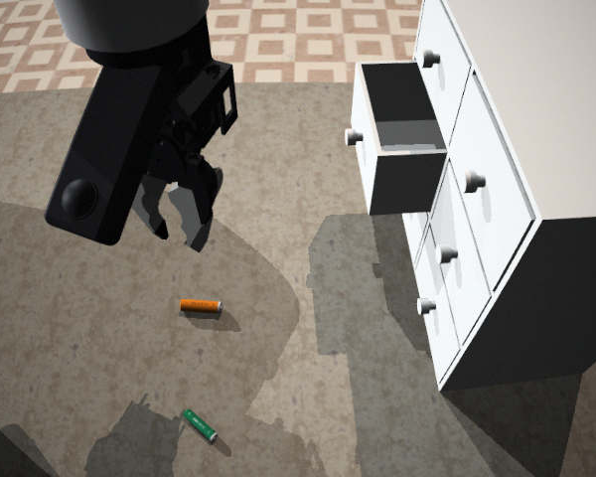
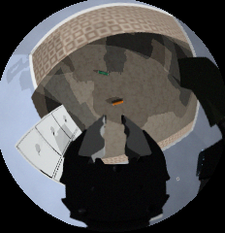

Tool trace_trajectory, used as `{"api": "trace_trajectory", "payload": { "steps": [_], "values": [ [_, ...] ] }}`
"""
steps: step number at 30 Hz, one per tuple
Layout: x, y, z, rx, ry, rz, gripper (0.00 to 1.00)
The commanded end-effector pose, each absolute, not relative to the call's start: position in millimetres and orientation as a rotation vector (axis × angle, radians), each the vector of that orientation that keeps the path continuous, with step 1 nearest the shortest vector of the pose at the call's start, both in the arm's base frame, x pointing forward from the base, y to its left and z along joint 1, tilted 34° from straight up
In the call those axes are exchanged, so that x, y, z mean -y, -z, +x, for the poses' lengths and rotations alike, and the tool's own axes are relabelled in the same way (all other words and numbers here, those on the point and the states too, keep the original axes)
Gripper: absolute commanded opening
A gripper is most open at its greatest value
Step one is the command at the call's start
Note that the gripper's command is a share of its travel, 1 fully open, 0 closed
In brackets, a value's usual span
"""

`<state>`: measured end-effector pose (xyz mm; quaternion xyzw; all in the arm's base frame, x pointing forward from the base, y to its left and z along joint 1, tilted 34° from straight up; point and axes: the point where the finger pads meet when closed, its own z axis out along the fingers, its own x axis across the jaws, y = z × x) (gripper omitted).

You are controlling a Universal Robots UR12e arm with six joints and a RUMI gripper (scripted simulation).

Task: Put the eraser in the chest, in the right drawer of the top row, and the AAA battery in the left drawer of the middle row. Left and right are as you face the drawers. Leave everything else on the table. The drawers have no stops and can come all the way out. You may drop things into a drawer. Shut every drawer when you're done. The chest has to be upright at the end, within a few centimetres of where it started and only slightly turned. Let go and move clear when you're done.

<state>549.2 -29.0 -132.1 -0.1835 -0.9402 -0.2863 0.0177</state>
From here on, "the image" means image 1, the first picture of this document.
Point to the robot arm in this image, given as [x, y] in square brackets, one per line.
[118, 129]

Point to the orange battery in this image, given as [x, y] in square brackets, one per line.
[201, 306]

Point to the grey chest of drawers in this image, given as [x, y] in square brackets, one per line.
[536, 62]

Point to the green battery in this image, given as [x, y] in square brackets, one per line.
[200, 425]

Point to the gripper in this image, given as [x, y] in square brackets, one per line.
[202, 82]

